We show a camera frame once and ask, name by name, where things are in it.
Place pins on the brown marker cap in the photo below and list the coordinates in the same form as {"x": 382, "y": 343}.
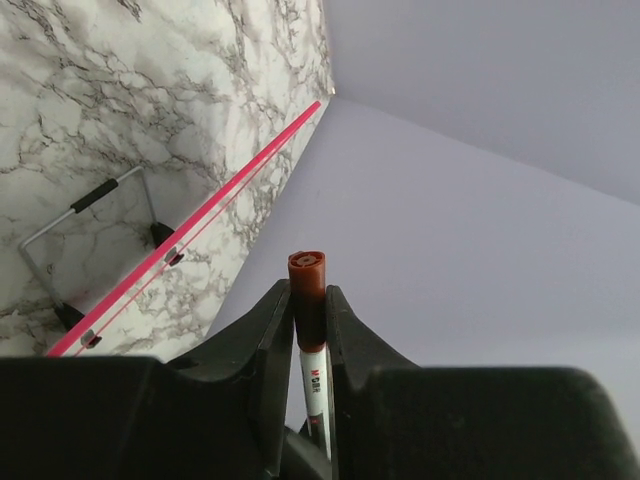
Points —
{"x": 307, "y": 277}

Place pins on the pink framed whiteboard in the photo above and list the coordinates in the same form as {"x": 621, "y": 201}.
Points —
{"x": 124, "y": 294}

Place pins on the white marker pen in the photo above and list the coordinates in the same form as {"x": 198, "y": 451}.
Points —
{"x": 315, "y": 376}

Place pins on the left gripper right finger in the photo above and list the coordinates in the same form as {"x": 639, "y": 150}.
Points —
{"x": 397, "y": 420}

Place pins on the wire whiteboard stand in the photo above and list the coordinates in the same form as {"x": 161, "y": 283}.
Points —
{"x": 82, "y": 253}

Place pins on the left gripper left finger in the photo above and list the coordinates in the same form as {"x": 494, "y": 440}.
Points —
{"x": 215, "y": 412}

